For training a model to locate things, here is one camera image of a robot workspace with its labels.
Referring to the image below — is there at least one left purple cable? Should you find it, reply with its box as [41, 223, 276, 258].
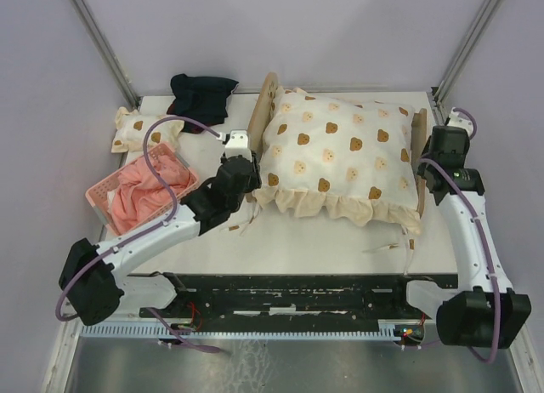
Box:
[56, 116, 233, 354]

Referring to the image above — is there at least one left aluminium frame post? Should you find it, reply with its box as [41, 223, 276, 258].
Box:
[69, 0, 141, 108]

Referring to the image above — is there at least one aluminium frame post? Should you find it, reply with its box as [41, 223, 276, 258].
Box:
[433, 0, 504, 106]
[69, 0, 141, 108]

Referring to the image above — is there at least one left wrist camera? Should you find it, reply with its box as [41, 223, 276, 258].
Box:
[218, 129, 252, 161]

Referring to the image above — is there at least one pink plastic basket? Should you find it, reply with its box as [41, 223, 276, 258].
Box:
[86, 143, 199, 236]

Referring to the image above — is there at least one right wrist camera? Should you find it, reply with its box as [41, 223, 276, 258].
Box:
[445, 107, 477, 139]

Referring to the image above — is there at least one white slotted cable duct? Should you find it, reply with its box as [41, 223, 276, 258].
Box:
[80, 316, 400, 341]

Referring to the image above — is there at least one small bear print pillow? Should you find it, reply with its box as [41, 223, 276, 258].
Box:
[111, 106, 184, 153]

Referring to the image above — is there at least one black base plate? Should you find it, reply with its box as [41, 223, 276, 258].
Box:
[139, 271, 443, 326]

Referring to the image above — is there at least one pink cloth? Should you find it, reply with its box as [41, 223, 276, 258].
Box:
[107, 155, 195, 234]

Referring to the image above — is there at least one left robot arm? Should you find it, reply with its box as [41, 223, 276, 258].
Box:
[55, 151, 261, 326]

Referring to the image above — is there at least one large bear print cushion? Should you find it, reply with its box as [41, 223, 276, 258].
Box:
[252, 86, 422, 249]

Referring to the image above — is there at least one dark navy garment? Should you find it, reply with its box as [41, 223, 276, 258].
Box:
[167, 74, 238, 127]

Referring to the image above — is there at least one wooden pet bed frame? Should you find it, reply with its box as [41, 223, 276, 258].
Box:
[246, 71, 429, 215]

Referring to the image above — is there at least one right aluminium frame post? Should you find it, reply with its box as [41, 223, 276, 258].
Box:
[433, 0, 504, 106]

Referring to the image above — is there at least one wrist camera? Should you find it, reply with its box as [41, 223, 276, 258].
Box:
[445, 107, 477, 139]
[218, 129, 252, 161]

